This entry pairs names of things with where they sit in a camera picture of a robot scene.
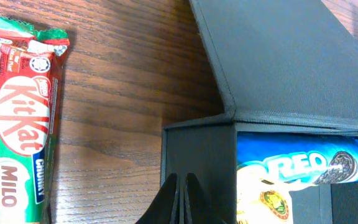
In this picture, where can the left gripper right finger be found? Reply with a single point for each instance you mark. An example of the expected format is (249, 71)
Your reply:
(196, 208)

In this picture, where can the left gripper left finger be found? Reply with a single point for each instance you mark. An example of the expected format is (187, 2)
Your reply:
(164, 208)

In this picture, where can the yellow snack bag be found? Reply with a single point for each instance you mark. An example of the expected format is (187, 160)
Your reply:
(262, 200)

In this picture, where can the blue Oreo cookie pack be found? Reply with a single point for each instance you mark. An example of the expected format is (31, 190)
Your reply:
(303, 159)

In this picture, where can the dark green box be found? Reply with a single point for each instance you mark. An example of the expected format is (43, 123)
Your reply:
(287, 67)

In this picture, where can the KitKat Milo chunky bar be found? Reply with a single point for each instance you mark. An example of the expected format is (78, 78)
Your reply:
(31, 71)

